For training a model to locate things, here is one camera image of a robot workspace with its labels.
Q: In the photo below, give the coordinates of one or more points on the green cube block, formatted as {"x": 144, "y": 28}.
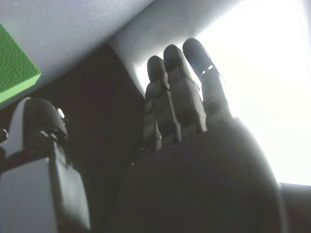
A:
{"x": 14, "y": 65}

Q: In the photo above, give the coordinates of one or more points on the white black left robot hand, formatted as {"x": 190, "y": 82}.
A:
{"x": 199, "y": 174}

